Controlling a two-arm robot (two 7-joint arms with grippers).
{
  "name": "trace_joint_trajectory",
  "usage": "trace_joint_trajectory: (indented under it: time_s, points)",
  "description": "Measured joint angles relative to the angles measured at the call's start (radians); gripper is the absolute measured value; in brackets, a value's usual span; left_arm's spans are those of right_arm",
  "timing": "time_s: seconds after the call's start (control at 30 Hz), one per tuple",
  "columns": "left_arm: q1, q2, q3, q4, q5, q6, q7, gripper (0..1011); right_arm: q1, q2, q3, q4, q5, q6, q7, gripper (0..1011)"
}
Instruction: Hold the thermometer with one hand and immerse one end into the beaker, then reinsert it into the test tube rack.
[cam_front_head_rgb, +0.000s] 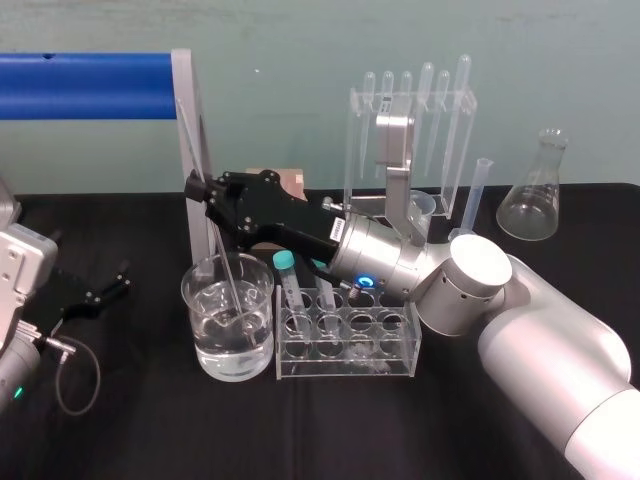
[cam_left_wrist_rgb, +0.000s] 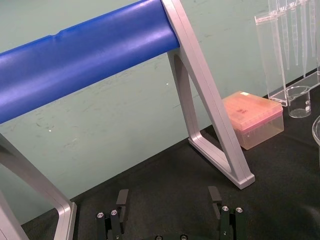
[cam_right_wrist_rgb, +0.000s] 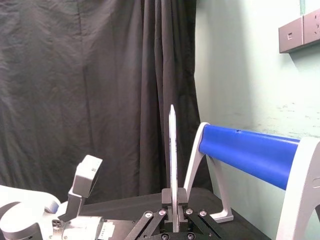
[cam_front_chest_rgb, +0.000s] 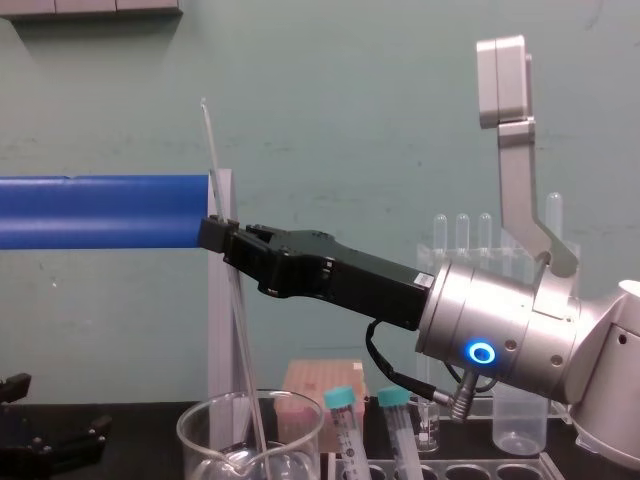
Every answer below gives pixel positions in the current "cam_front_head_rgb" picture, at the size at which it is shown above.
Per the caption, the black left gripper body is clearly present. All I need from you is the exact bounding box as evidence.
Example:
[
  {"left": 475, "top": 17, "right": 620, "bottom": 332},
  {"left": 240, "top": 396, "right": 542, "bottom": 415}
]
[{"left": 48, "top": 266, "right": 102, "bottom": 327}]

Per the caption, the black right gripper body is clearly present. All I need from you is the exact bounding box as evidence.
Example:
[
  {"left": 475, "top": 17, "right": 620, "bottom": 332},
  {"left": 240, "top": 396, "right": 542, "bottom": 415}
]
[{"left": 233, "top": 168, "right": 347, "bottom": 263}]

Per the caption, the glass thermometer rod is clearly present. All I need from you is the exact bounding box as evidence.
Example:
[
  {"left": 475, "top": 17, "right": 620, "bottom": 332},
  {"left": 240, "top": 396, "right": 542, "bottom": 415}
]
[{"left": 175, "top": 97, "right": 264, "bottom": 349}]

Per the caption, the centrifuge tube with teal cap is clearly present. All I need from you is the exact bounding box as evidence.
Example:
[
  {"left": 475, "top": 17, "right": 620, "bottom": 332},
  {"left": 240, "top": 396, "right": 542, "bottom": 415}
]
[{"left": 271, "top": 250, "right": 313, "bottom": 347}]

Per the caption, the clear plastic test tube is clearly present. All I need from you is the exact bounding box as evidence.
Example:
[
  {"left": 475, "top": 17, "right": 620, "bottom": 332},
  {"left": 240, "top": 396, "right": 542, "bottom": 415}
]
[{"left": 313, "top": 273, "right": 340, "bottom": 342}]

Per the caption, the glass beaker with water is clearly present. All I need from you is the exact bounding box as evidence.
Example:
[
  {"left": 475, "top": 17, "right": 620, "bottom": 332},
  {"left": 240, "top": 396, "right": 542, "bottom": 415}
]
[{"left": 180, "top": 251, "right": 277, "bottom": 383}]

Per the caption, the small clear plastic beaker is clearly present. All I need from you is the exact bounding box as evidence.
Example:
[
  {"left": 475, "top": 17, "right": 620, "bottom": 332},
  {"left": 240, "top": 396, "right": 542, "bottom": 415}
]
[{"left": 406, "top": 189, "right": 437, "bottom": 242}]

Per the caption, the clear acrylic test tube rack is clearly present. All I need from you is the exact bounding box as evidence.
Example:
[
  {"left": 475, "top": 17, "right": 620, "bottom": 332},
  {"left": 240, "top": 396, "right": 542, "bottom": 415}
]
[{"left": 273, "top": 283, "right": 422, "bottom": 382}]

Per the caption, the blue pipe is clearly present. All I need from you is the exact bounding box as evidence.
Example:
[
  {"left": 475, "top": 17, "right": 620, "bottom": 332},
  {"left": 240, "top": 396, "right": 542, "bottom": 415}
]
[{"left": 0, "top": 51, "right": 178, "bottom": 122}]

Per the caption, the clear acrylic pipette stand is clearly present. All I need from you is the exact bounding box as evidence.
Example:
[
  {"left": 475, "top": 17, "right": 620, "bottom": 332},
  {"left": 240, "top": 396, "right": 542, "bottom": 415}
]
[{"left": 344, "top": 83, "right": 477, "bottom": 219}]

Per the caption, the clear plastic graduated cylinder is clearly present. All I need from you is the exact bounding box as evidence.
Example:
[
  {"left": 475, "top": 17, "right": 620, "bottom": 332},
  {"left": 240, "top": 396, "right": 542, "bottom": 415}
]
[{"left": 447, "top": 157, "right": 494, "bottom": 247}]

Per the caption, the black table cloth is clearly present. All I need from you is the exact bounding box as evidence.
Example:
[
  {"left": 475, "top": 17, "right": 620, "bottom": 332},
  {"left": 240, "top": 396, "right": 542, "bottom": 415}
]
[{"left": 0, "top": 181, "right": 640, "bottom": 480}]

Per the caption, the glass conical flask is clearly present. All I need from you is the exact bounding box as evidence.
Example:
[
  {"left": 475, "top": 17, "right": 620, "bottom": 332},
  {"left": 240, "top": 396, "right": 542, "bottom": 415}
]
[{"left": 495, "top": 127, "right": 562, "bottom": 243}]

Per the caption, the grey metal frame post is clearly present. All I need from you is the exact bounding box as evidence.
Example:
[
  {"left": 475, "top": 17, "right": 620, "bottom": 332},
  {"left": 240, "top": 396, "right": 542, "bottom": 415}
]
[{"left": 170, "top": 47, "right": 224, "bottom": 275}]

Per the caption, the left gripper cable with plug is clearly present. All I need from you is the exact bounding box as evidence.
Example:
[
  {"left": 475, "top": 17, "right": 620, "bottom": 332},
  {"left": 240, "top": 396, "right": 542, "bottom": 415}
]
[{"left": 24, "top": 322, "right": 103, "bottom": 417}]

